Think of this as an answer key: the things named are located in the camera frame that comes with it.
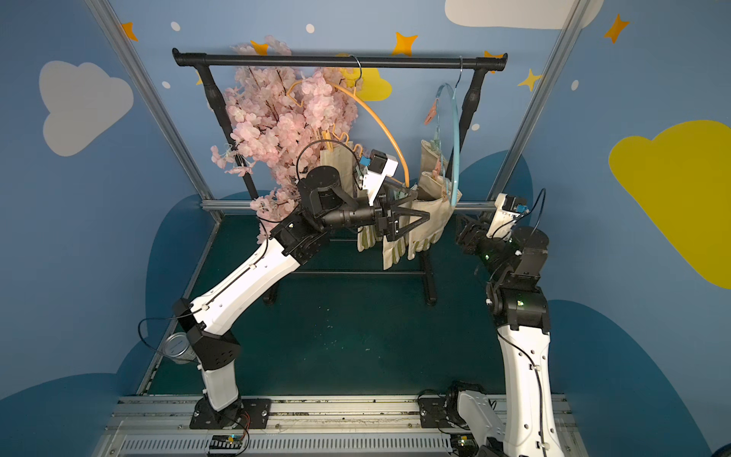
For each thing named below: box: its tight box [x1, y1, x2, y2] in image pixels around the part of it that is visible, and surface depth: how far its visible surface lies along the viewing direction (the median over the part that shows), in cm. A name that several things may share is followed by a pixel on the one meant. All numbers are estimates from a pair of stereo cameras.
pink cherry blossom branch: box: [210, 36, 359, 243], surface depth 75 cm
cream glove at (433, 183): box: [417, 139, 452, 201], surface depth 77 cm
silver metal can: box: [162, 332, 198, 364], surface depth 82 cm
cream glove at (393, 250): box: [382, 235, 407, 271], surface depth 86 cm
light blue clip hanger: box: [435, 57, 464, 207], surface depth 58 cm
